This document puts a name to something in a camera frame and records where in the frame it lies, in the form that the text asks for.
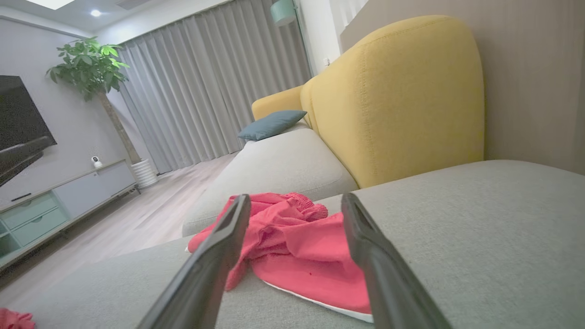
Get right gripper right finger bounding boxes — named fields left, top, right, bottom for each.
left=341, top=192, right=453, bottom=329

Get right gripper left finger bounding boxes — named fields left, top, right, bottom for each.
left=137, top=194, right=251, bottom=329

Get red shorts with white trim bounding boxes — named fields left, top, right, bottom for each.
left=186, top=192, right=374, bottom=324

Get red Bulls basketball jersey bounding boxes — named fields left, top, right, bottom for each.
left=0, top=308, right=36, bottom=329

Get large grey sofa seat cushion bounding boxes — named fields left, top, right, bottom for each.
left=0, top=160, right=585, bottom=329

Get small grey sofa seat cushion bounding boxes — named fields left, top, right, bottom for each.
left=182, top=128, right=359, bottom=237

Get grey and green TV cabinet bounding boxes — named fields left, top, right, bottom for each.
left=0, top=159, right=141, bottom=272

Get teal throw pillow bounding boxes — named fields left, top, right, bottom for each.
left=237, top=110, right=308, bottom=141

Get yellow sofa backrest cushion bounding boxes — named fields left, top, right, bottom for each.
left=251, top=85, right=316, bottom=128
left=299, top=15, right=485, bottom=189

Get green leafy indoor tree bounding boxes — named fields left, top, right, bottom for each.
left=46, top=37, right=142, bottom=165

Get black flat television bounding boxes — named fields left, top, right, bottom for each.
left=0, top=75, right=58, bottom=188

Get thin floor lamp pole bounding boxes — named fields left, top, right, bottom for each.
left=292, top=0, right=315, bottom=78

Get white sheer curtain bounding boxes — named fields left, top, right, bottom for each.
left=329, top=0, right=368, bottom=37

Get teal lamp shade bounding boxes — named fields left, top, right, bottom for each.
left=270, top=0, right=297, bottom=27

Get rectangular ceiling light panel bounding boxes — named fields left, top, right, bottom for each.
left=25, top=0, right=76, bottom=11

